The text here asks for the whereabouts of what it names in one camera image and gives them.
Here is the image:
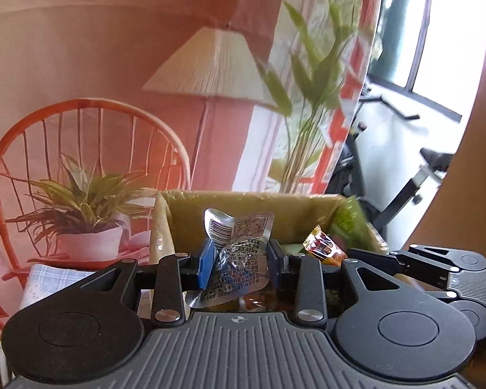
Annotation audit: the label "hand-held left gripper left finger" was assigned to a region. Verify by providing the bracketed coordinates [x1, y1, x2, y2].
[63, 239, 218, 329]

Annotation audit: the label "dark framed window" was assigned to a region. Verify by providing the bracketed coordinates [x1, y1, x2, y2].
[368, 0, 486, 124]

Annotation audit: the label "silver clear snack packet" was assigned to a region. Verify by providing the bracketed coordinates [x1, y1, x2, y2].
[185, 208, 276, 308]

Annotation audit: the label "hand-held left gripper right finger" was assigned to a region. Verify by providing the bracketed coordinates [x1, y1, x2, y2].
[268, 240, 411, 328]

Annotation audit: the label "taped cardboard box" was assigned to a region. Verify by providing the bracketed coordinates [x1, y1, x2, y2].
[151, 190, 390, 321]

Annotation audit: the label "small gold brown packet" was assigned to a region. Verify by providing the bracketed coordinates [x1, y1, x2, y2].
[303, 226, 349, 267]

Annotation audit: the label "wooden door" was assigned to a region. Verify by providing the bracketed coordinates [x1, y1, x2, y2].
[403, 0, 486, 264]

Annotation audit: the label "black exercise bike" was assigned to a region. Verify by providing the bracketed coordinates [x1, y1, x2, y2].
[327, 85, 456, 238]

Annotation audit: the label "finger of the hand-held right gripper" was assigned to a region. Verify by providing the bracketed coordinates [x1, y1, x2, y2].
[388, 244, 464, 279]
[345, 247, 459, 301]

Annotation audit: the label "green snack bag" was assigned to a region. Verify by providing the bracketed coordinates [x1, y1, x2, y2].
[331, 195, 374, 246]

